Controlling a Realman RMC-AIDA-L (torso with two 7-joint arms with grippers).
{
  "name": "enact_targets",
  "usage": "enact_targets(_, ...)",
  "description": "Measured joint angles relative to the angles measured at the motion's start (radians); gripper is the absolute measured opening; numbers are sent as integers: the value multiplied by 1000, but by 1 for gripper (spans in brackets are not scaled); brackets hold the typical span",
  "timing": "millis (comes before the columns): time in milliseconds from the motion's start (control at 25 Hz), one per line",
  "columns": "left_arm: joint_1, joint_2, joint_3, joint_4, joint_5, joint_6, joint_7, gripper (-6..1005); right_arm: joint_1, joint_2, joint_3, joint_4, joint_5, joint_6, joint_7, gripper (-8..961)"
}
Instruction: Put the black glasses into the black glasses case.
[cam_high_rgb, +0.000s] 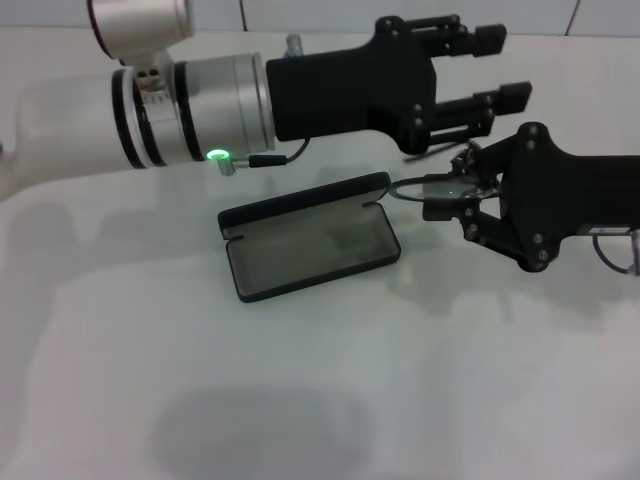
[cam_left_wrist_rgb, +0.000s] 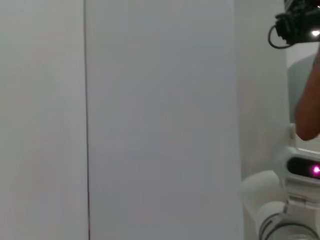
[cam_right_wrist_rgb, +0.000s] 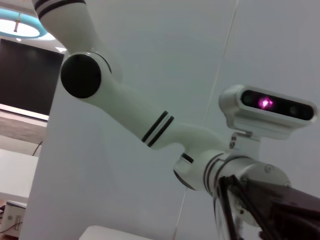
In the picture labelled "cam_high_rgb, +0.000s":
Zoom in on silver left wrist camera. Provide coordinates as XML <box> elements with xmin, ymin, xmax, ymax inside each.
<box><xmin>86</xmin><ymin>0</ymin><xmax>196</xmax><ymax>104</ymax></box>

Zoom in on thin dark right wrist cable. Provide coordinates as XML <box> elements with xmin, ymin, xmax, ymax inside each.
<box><xmin>593</xmin><ymin>228</ymin><xmax>640</xmax><ymax>277</ymax></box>

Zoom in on black glasses case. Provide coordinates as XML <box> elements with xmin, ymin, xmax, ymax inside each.
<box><xmin>216</xmin><ymin>171</ymin><xmax>403</xmax><ymax>305</ymax></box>

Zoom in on black glasses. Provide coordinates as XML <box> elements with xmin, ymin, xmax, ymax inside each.
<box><xmin>387</xmin><ymin>141</ymin><xmax>502</xmax><ymax>203</ymax></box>

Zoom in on black cable with silver plug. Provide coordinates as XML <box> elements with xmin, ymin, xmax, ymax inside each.
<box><xmin>213</xmin><ymin>138</ymin><xmax>310</xmax><ymax>177</ymax></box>

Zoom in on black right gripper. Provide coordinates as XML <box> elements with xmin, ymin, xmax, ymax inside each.
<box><xmin>422</xmin><ymin>121</ymin><xmax>640</xmax><ymax>274</ymax></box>

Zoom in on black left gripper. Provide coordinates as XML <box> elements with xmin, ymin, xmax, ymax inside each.
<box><xmin>264</xmin><ymin>13</ymin><xmax>509</xmax><ymax>156</ymax></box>

